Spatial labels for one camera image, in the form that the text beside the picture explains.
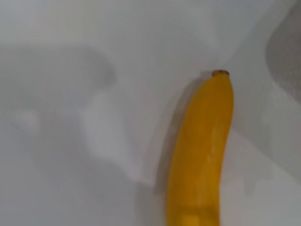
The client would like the yellow plastic banana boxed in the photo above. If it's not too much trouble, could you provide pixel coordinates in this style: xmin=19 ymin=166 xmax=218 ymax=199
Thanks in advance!
xmin=165 ymin=69 xmax=235 ymax=226

